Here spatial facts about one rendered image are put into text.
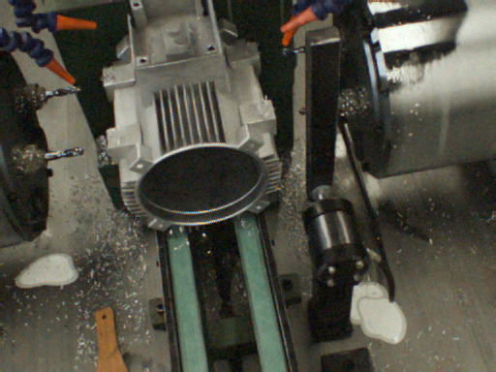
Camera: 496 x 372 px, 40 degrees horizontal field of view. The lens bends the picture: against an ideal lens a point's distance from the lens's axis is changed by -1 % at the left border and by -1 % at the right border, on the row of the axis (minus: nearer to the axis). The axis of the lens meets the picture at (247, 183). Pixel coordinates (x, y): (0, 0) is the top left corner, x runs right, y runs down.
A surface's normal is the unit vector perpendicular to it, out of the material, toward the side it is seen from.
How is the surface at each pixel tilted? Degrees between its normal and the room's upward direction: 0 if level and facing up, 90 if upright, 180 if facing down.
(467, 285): 0
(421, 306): 0
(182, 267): 0
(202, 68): 90
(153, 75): 90
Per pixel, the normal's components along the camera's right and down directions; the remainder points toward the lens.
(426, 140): 0.15, 0.69
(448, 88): 0.10, 0.32
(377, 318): -0.07, -0.57
